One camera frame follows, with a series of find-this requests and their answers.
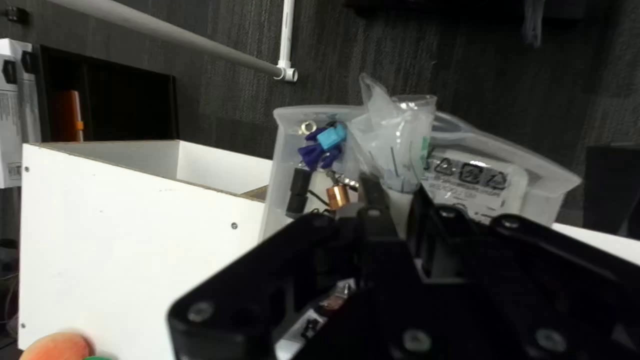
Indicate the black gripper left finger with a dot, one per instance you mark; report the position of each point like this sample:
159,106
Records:
324,286

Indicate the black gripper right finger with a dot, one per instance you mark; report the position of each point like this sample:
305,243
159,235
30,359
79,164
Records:
555,296

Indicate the clear plastic drawer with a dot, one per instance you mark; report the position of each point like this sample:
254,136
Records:
324,153

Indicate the grey tripod pole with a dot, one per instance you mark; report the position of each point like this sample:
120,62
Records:
115,13

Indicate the white shelf cabinet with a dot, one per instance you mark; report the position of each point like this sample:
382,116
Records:
115,232

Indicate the toy mango fruit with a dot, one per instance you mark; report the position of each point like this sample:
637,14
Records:
62,346

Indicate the stack of papers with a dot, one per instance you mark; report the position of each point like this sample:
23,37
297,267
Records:
19,109

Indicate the orange handled tool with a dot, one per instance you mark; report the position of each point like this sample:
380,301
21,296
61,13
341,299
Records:
71,110

